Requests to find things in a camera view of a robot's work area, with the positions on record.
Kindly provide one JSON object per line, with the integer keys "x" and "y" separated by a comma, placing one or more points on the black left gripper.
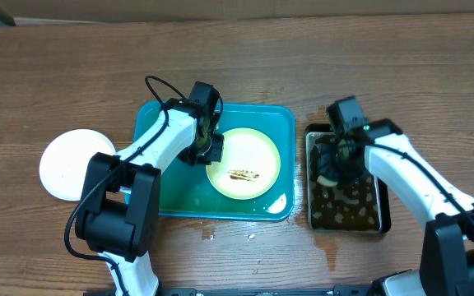
{"x": 215, "y": 155}

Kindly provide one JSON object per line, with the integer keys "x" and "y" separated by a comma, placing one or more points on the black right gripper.
{"x": 327, "y": 169}

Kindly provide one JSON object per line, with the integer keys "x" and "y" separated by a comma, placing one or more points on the green rimmed plate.
{"x": 249, "y": 166}

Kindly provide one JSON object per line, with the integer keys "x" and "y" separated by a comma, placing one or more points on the white plate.
{"x": 63, "y": 165}

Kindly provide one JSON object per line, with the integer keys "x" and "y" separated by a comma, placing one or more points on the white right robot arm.
{"x": 382, "y": 150}

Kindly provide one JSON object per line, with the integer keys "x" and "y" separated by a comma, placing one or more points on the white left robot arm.
{"x": 158, "y": 146}

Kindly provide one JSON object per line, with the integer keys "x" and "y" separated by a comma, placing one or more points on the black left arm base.
{"x": 120, "y": 215}

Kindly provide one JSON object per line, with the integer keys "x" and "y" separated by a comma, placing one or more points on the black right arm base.
{"x": 446, "y": 267}

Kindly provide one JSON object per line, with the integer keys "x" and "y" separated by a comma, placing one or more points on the teal serving tray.
{"x": 185, "y": 190}

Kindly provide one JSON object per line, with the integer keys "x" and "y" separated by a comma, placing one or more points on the black water tray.
{"x": 361, "y": 207}

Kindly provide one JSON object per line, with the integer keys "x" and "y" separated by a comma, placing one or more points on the black front rail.
{"x": 338, "y": 290}

